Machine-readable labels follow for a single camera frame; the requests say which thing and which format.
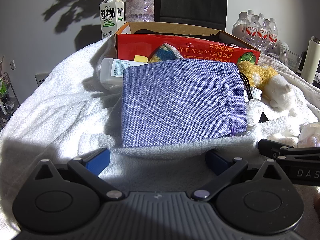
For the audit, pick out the blue yellow packet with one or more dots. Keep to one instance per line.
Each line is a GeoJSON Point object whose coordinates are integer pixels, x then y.
{"type": "Point", "coordinates": [163, 52]}

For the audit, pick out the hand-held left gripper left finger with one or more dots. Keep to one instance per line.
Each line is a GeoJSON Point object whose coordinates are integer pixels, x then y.
{"type": "Point", "coordinates": [98, 159]}

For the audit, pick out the purple woven pouch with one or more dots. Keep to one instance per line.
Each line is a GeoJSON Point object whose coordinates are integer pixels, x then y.
{"type": "Point", "coordinates": [180, 102]}

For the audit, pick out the white thermos flask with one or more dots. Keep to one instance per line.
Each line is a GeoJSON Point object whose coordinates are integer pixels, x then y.
{"type": "Point", "coordinates": [310, 60]}

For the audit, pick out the red cardboard box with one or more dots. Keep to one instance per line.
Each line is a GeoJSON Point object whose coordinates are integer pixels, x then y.
{"type": "Point", "coordinates": [200, 46]}

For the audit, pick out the clear glass container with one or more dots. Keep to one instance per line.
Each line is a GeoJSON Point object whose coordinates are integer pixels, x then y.
{"type": "Point", "coordinates": [291, 58]}

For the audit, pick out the white round object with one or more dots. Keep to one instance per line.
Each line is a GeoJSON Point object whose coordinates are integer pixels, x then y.
{"type": "Point", "coordinates": [282, 46]}

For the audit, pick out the white wall outlet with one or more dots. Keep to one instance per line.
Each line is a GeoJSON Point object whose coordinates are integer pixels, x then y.
{"type": "Point", "coordinates": [12, 65]}

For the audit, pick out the white plastic bottle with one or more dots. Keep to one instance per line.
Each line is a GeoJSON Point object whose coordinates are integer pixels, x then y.
{"type": "Point", "coordinates": [112, 71]}

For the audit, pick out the pack of water bottles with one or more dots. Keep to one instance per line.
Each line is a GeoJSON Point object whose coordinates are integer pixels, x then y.
{"type": "Point", "coordinates": [257, 30]}

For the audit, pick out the translucent plastic bag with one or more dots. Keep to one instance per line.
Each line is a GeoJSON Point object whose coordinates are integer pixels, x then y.
{"type": "Point", "coordinates": [310, 135]}

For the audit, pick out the white towel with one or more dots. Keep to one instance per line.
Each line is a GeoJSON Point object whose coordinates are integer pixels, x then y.
{"type": "Point", "coordinates": [62, 110]}

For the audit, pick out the pale purple vase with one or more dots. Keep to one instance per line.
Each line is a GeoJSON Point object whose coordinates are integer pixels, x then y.
{"type": "Point", "coordinates": [140, 6]}

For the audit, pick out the white green milk carton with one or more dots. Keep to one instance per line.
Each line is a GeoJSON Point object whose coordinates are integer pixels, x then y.
{"type": "Point", "coordinates": [111, 17]}

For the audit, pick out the black paper bag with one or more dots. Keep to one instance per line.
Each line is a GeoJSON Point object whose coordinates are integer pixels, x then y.
{"type": "Point", "coordinates": [192, 2]}

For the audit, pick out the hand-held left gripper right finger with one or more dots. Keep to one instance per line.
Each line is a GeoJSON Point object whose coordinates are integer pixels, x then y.
{"type": "Point", "coordinates": [217, 161]}

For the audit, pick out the white vented panel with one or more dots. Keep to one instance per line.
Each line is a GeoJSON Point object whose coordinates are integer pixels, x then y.
{"type": "Point", "coordinates": [42, 78]}

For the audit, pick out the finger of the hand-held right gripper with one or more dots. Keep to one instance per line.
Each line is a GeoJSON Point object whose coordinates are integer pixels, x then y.
{"type": "Point", "coordinates": [271, 147]}

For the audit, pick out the yellow white plush toy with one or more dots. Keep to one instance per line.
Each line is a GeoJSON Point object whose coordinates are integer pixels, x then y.
{"type": "Point", "coordinates": [272, 87]}

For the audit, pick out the yellow block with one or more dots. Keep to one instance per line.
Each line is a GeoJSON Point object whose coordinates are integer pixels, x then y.
{"type": "Point", "coordinates": [140, 58]}

